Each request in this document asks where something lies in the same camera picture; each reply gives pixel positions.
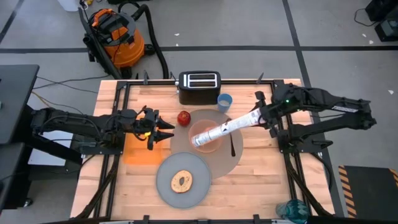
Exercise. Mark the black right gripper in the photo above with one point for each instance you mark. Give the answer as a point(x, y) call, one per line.
point(270, 113)

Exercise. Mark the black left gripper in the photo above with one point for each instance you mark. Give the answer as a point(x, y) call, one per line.
point(151, 124)

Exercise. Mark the Cheerios Protein cereal box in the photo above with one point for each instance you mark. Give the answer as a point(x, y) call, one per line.
point(224, 127)

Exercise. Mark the toasted bagel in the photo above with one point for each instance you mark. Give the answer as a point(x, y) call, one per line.
point(177, 186)

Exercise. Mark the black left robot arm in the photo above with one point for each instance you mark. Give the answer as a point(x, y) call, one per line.
point(81, 124)

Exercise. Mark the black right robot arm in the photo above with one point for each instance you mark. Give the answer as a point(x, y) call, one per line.
point(326, 105)

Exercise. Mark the red apple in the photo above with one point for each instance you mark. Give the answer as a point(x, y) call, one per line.
point(183, 118)

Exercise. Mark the light blue plastic cup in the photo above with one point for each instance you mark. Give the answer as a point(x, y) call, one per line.
point(224, 104)

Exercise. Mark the round grey plate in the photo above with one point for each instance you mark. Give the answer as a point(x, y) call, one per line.
point(192, 161)

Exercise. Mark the black spoon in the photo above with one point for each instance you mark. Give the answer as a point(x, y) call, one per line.
point(233, 146)

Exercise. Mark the black two-slot toaster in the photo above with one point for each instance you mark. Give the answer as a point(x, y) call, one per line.
point(199, 93)

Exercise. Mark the orange translucent bowl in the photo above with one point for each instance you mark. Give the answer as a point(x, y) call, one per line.
point(214, 146)

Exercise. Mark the round grey placemat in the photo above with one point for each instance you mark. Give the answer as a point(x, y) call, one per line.
point(224, 155)

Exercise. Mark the teal glass bottle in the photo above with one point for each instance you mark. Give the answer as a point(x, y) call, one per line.
point(293, 211)

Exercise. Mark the orange and black shop vacuum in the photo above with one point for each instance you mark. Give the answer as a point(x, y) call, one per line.
point(121, 34)

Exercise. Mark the white floor board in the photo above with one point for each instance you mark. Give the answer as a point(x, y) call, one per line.
point(46, 149)

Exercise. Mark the black yellow striped floor mat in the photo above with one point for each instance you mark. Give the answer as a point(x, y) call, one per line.
point(370, 189)

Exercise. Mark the black equipment box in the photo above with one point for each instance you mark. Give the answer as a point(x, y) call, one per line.
point(381, 9)
point(388, 30)

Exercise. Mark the black desk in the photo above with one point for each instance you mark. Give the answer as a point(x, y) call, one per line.
point(15, 99)

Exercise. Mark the white container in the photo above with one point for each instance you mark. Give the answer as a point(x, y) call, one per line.
point(69, 4)

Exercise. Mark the black aluminium table frame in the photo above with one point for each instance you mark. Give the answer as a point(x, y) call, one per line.
point(113, 174)

